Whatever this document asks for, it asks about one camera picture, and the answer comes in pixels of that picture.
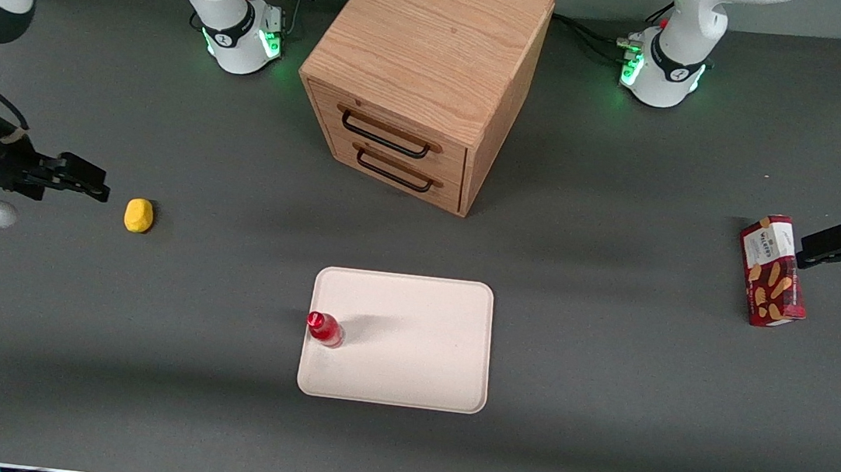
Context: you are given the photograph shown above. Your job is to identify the black metal drawer handle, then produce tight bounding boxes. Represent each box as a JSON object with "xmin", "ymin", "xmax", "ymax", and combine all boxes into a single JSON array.
[
  {"xmin": 348, "ymin": 143, "xmax": 447, "ymax": 195},
  {"xmin": 333, "ymin": 104, "xmax": 447, "ymax": 163}
]

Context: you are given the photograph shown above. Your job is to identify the yellow lemon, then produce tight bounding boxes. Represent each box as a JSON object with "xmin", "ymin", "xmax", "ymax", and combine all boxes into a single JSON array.
[{"xmin": 122, "ymin": 197, "xmax": 156, "ymax": 236}]

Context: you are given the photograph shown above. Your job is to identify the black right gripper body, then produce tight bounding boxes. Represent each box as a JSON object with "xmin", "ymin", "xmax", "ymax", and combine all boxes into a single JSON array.
[{"xmin": 0, "ymin": 120, "xmax": 51, "ymax": 201}]

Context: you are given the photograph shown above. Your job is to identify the red tartan shortbread cookie box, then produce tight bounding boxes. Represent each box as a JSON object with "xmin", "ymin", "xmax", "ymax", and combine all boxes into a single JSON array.
[{"xmin": 730, "ymin": 212, "xmax": 816, "ymax": 332}]

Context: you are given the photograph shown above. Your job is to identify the dark grey table mat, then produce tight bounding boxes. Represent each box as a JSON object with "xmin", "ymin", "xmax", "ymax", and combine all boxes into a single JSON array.
[{"xmin": 0, "ymin": 0, "xmax": 841, "ymax": 472}]

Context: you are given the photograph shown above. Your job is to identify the wooden two-drawer cabinet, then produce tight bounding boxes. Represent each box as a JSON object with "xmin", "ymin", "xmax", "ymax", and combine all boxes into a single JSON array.
[{"xmin": 285, "ymin": 0, "xmax": 557, "ymax": 226}]

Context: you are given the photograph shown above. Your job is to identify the wooden drawer front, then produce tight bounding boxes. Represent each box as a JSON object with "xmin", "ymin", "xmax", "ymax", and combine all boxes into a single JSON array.
[
  {"xmin": 298, "ymin": 79, "xmax": 475, "ymax": 187},
  {"xmin": 315, "ymin": 126, "xmax": 470, "ymax": 216}
]

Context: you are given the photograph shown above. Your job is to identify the cream rectangular plastic tray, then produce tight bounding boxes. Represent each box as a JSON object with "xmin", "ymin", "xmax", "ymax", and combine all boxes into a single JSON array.
[{"xmin": 295, "ymin": 264, "xmax": 500, "ymax": 417}]

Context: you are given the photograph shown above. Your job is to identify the small red coke bottle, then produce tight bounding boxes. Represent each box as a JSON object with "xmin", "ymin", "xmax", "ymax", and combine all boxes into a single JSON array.
[{"xmin": 303, "ymin": 309, "xmax": 348, "ymax": 351}]

